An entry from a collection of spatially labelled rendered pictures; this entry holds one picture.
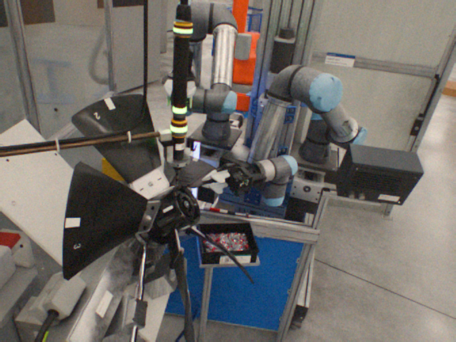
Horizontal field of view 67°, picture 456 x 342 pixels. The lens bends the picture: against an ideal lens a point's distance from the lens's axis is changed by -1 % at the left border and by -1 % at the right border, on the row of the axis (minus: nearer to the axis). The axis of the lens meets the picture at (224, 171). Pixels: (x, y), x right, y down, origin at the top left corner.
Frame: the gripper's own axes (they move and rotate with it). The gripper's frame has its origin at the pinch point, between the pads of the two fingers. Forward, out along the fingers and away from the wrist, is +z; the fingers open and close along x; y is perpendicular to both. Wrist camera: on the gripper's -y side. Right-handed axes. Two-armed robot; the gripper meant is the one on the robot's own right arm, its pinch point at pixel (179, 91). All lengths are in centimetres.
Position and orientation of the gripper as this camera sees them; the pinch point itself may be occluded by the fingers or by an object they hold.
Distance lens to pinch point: 89.4
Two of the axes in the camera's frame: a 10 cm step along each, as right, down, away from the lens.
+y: -1.0, 8.5, 5.1
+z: 0.6, 5.2, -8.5
